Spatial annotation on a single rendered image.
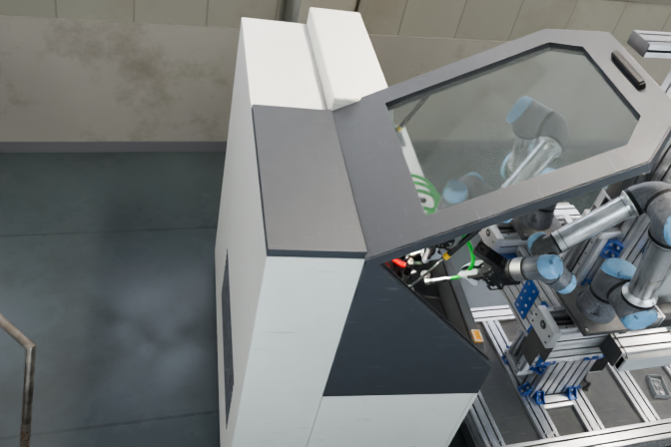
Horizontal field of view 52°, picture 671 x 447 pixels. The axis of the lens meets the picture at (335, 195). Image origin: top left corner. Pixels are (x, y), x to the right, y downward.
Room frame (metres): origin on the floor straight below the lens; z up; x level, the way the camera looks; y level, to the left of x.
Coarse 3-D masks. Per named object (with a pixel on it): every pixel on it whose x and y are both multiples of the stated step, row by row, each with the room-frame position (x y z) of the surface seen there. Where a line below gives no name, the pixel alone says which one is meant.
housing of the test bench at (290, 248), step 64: (256, 64) 2.30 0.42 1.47; (256, 128) 1.85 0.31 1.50; (320, 128) 1.94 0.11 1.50; (256, 192) 1.64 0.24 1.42; (320, 192) 1.61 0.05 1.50; (256, 256) 1.46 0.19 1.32; (320, 256) 1.37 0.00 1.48; (256, 320) 1.32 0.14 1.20; (320, 320) 1.38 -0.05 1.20; (256, 384) 1.33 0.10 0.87; (320, 384) 1.40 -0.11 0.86
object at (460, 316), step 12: (444, 252) 2.10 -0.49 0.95; (432, 264) 2.12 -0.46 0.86; (444, 264) 2.04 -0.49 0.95; (444, 288) 1.97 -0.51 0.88; (456, 288) 1.92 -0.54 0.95; (444, 300) 1.94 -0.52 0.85; (456, 300) 1.86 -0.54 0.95; (456, 312) 1.83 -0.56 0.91; (468, 312) 1.81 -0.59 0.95; (456, 324) 1.80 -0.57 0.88; (468, 324) 1.75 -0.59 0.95; (468, 336) 1.70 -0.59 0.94; (480, 348) 1.65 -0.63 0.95
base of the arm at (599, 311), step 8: (584, 288) 1.95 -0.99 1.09; (576, 296) 1.94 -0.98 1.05; (584, 296) 1.90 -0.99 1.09; (592, 296) 1.88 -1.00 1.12; (576, 304) 1.90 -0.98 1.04; (584, 304) 1.87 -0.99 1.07; (592, 304) 1.86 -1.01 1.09; (600, 304) 1.86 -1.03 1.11; (608, 304) 1.85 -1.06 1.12; (584, 312) 1.86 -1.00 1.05; (592, 312) 1.86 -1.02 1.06; (600, 312) 1.84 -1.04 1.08; (608, 312) 1.85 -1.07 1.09; (600, 320) 1.84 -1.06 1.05; (608, 320) 1.85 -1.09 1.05
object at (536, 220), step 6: (540, 210) 2.31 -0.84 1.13; (546, 210) 2.31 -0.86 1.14; (552, 210) 2.32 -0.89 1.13; (522, 216) 2.32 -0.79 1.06; (528, 216) 2.31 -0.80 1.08; (534, 216) 2.31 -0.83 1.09; (540, 216) 2.30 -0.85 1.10; (546, 216) 2.31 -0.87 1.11; (552, 216) 2.33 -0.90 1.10; (522, 222) 2.31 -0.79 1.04; (528, 222) 2.30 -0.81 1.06; (534, 222) 2.30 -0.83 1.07; (540, 222) 2.29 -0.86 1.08; (546, 222) 2.30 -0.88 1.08; (552, 222) 2.33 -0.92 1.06; (534, 228) 2.29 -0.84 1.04; (540, 228) 2.29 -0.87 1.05; (546, 228) 2.30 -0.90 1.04
